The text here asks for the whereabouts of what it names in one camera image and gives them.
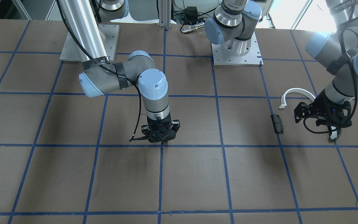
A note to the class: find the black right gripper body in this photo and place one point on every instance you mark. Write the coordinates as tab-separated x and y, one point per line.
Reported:
176	125

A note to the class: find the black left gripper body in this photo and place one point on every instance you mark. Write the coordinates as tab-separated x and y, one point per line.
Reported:
321	107

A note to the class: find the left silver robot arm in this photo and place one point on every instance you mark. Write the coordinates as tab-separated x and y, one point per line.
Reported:
338	53

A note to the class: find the green curved brake shoe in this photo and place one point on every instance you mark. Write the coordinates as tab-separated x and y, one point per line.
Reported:
334	133

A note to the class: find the white curved plastic part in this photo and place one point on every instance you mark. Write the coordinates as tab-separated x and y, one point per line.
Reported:
302	91

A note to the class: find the dark grey brake pad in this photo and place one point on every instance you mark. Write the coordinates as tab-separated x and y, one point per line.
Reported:
277	124

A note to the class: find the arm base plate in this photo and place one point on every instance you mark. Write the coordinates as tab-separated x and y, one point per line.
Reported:
237	53
104	40

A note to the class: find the aluminium frame post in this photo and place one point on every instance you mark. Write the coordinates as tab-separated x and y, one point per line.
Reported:
164	13

